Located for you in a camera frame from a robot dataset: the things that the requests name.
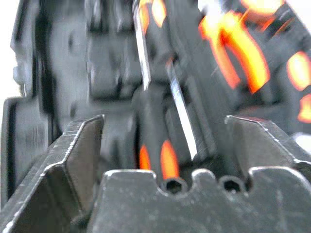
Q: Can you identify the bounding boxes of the black orange handled screwdriver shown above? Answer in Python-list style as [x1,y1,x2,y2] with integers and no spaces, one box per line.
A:
[135,88,188,182]
[132,0,171,91]
[166,58,199,160]

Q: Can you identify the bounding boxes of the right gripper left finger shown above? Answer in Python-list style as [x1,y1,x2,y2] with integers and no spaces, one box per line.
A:
[0,114,105,233]

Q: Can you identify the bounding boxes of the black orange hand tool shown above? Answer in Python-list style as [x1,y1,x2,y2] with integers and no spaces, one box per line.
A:
[286,50,311,125]
[239,0,286,32]

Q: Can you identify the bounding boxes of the black plastic tool case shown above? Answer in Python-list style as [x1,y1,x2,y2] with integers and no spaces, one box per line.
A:
[0,0,311,175]

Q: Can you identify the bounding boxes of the orange handled pliers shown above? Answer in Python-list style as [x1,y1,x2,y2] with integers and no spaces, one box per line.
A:
[198,9,272,95]

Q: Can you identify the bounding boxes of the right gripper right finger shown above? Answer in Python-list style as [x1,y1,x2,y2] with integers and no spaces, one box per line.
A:
[225,115,311,182]

